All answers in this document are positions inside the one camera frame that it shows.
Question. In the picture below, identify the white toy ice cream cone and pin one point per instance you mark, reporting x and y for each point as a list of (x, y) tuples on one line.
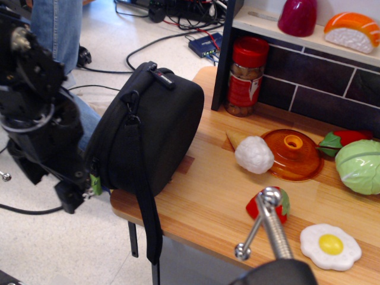
[(251, 152)]

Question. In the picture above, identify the wooden toy kitchen shelf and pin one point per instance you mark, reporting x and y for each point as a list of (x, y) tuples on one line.
[(307, 76)]

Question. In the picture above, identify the blue network switch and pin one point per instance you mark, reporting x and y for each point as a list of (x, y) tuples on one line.
[(206, 45)]

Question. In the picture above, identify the green toy cabbage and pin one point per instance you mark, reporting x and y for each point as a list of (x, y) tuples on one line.
[(358, 166)]

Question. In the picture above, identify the black clamp body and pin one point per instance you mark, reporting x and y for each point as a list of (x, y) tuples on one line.
[(280, 271)]

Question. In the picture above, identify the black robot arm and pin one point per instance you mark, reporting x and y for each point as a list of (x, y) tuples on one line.
[(25, 63)]

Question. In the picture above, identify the toy fried egg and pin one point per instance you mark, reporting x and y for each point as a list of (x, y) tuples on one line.
[(329, 247)]

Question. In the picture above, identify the black table leg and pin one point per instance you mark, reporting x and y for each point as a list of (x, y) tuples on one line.
[(133, 239)]

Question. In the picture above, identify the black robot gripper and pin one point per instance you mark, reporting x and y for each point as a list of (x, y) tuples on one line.
[(43, 139)]

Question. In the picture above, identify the black zipper camera bag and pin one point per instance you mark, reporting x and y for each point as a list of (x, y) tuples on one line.
[(142, 138)]

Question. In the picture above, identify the red toy radish with leaves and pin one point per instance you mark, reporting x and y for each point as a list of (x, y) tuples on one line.
[(334, 141)]

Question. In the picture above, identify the magenta toy vegetable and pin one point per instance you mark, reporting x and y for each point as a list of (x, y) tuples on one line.
[(298, 17)]

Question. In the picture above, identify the orange transparent pot lid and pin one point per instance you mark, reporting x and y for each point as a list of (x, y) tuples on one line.
[(296, 157)]

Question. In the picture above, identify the black caster wheel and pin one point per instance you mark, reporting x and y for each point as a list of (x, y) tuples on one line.
[(84, 57)]

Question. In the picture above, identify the red lid nut jar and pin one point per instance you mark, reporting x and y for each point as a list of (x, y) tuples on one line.
[(246, 73)]

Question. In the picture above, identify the small metal knob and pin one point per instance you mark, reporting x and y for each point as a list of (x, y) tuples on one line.
[(5, 176)]

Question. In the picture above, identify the person's leg in jeans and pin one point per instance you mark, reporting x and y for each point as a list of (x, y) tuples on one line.
[(57, 25)]

